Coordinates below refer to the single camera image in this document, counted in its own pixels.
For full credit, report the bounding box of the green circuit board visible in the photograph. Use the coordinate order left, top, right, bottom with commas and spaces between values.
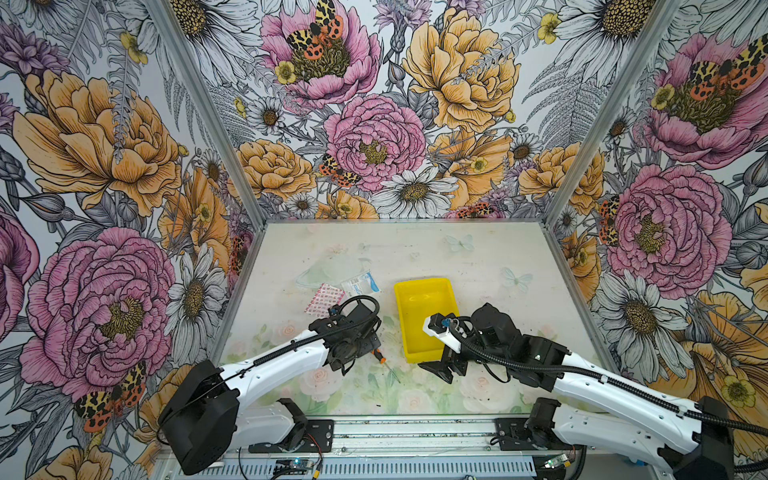
542, 453, 571, 469
272, 458, 316, 478

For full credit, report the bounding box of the aluminium corner post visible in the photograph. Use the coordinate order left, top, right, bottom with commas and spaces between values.
147, 1, 267, 233
542, 0, 681, 230

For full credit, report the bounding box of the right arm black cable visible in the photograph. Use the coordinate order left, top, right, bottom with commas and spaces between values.
446, 316, 768, 475

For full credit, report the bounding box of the right aluminium corner post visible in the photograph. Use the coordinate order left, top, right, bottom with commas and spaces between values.
542, 0, 681, 230

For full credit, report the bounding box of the yellow plastic bin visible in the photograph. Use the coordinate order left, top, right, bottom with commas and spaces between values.
394, 278, 459, 364

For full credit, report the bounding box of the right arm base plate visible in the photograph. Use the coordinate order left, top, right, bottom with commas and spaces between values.
490, 417, 573, 451

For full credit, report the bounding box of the pink patterned packet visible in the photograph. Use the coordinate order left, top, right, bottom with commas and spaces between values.
304, 283, 346, 318

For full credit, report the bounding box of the orange black screwdriver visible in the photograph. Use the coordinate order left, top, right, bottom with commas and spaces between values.
372, 349, 392, 372

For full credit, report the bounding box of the aluminium front rail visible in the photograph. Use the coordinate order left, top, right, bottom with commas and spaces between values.
192, 415, 671, 479

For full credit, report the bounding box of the left aluminium corner post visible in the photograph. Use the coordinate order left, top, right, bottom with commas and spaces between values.
147, 1, 267, 233

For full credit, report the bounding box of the right green circuit board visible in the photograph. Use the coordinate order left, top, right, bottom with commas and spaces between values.
542, 453, 571, 469

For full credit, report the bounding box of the white blue plastic packet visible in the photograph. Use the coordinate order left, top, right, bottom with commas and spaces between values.
341, 271, 380, 298

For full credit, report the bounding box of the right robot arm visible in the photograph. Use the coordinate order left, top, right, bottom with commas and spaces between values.
422, 303, 736, 479

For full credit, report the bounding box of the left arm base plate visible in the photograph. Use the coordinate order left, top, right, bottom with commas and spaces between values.
248, 419, 335, 454

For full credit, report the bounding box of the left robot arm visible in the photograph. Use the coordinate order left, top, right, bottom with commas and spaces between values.
157, 295, 381, 475

